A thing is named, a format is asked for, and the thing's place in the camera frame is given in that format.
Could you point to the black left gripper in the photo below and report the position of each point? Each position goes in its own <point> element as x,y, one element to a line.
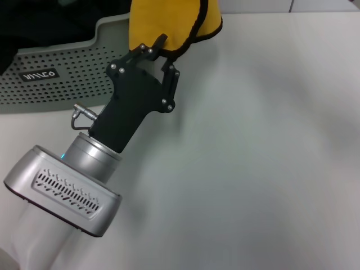
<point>132,104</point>

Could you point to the green perforated plastic storage box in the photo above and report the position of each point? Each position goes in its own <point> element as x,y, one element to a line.
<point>64,84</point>

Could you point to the yellow green towel black trim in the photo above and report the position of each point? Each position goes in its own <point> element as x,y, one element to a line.
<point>168,19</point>

